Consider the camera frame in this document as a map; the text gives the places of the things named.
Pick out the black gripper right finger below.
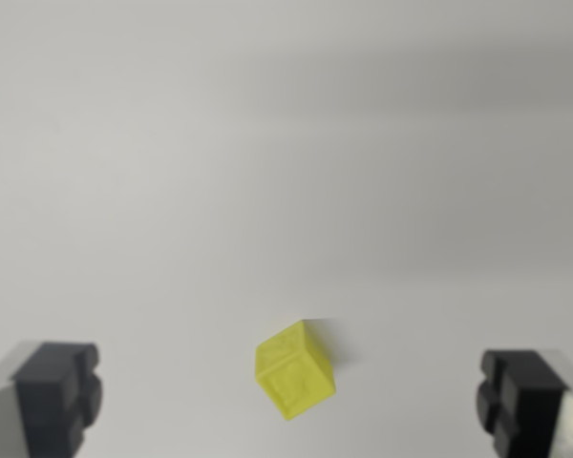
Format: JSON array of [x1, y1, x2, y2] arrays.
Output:
[[475, 348, 573, 458]]

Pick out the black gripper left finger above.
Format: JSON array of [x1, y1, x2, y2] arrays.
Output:
[[0, 340, 105, 458]]

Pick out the yellow embossed cube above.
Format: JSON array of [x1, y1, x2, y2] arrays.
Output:
[[254, 319, 338, 422]]

